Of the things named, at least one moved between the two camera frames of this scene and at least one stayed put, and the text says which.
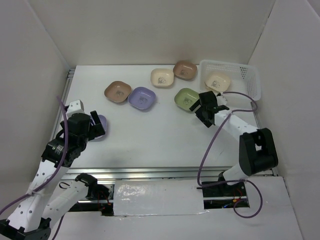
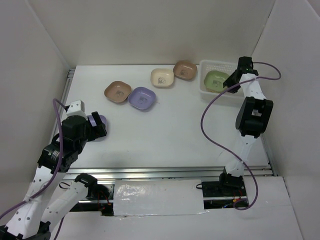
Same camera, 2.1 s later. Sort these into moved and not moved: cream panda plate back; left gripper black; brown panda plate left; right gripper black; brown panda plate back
Moved: right gripper black
Not moved: brown panda plate back; cream panda plate back; brown panda plate left; left gripper black
